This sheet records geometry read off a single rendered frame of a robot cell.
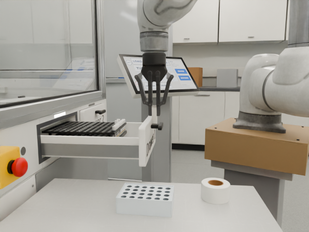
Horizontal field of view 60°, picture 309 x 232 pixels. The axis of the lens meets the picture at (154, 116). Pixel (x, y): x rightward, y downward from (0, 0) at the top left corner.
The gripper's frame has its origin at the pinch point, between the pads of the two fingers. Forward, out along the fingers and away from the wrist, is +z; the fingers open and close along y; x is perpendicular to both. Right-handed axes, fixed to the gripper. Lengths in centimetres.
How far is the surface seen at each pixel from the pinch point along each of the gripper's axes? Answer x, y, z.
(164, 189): 26.3, -4.9, 13.7
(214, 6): -319, -53, -110
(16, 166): 37.9, 24.1, 4.9
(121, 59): -79, 28, -23
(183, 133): -288, -12, 68
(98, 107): -31.8, 29.1, 1.3
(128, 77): -72, 23, -12
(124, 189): 27.0, 4.6, 13.7
